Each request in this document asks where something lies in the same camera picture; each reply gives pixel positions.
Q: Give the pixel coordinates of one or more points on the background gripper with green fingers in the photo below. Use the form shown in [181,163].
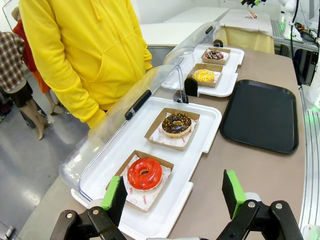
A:
[250,2]

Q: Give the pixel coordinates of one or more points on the printed paper under nut donut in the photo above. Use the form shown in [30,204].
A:
[160,138]

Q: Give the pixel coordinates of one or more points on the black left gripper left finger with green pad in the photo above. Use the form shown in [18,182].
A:
[113,200]

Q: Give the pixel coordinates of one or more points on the cardboard tray of red donut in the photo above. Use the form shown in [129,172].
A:
[150,208]

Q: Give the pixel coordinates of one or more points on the white display base large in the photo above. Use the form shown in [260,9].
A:
[195,160]

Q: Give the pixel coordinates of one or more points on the cardboard tray of nut donut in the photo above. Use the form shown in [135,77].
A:
[155,126]

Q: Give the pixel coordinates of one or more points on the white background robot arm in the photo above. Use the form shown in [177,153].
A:
[290,15]

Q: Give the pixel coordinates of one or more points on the yellow sprinkled donut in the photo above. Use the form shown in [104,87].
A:
[200,76]

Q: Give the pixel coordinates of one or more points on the clear dome lid small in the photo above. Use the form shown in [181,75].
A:
[190,42]

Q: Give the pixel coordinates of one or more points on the chocolate donut with coloured sprinkles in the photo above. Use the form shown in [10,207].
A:
[212,57]

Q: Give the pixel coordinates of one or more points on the printed paper under red donut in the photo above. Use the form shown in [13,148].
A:
[147,197]

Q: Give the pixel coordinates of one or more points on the cardboard tray of sprinkle donut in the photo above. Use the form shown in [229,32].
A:
[215,62]

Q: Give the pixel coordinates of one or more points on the aluminium frame rail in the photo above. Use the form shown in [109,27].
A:
[311,162]

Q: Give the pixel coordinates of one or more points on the person's right forearm yellow sleeve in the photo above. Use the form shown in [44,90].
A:
[80,100]

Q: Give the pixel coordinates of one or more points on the mannequin in plaid shirt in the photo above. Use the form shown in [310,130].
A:
[12,65]

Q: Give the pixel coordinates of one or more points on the white counter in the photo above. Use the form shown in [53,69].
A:
[172,32]

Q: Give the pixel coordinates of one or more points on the table with checkered cloth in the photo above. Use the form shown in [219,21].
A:
[247,27]

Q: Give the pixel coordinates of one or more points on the white display base small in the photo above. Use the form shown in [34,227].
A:
[231,75]

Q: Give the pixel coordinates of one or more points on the chocolate donut with nut crumbs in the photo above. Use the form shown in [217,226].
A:
[183,125]

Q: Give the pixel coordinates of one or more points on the person in yellow hoodie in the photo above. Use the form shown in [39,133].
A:
[100,50]

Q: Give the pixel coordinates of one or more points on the clear dome lid large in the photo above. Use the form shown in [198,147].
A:
[117,105]

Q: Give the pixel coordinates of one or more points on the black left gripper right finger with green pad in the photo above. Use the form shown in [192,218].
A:
[233,192]

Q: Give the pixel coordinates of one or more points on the black serving tray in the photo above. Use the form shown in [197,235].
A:
[260,115]

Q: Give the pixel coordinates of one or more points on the red glazed donut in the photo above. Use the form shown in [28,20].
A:
[150,180]

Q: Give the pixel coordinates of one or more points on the cardboard tray of yellow donut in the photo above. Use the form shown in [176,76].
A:
[208,84]

